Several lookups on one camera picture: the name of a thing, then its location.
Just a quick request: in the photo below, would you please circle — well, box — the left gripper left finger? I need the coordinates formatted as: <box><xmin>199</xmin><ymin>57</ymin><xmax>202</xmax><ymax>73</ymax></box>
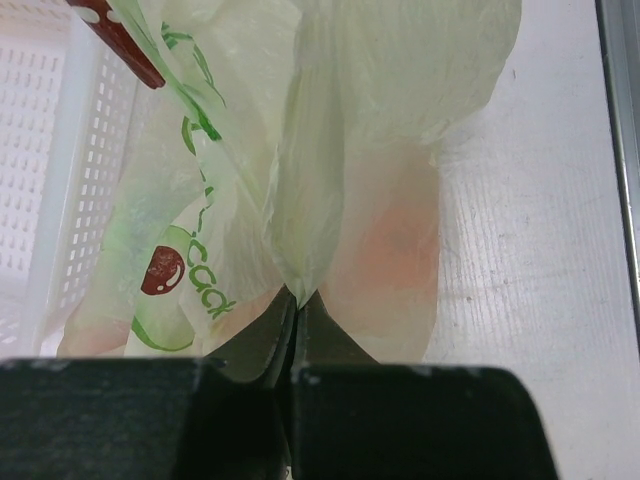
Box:
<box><xmin>1</xmin><ymin>290</ymin><xmax>295</xmax><ymax>479</ymax></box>

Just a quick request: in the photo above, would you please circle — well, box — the green avocado print plastic bag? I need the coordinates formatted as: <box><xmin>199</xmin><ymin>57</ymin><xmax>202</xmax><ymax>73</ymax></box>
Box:
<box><xmin>58</xmin><ymin>1</ymin><xmax>522</xmax><ymax>363</ymax></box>

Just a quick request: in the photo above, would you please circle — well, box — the aluminium right rail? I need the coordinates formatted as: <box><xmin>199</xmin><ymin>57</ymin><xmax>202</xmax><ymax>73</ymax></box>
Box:
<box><xmin>594</xmin><ymin>0</ymin><xmax>640</xmax><ymax>301</ymax></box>

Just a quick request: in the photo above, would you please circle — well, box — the white plastic basket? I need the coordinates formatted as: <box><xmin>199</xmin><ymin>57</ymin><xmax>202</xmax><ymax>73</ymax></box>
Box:
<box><xmin>1</xmin><ymin>1</ymin><xmax>139</xmax><ymax>358</ymax></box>

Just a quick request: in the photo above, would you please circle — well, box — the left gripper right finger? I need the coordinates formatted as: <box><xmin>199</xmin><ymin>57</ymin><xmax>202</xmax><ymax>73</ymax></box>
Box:
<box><xmin>292</xmin><ymin>295</ymin><xmax>555</xmax><ymax>479</ymax></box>

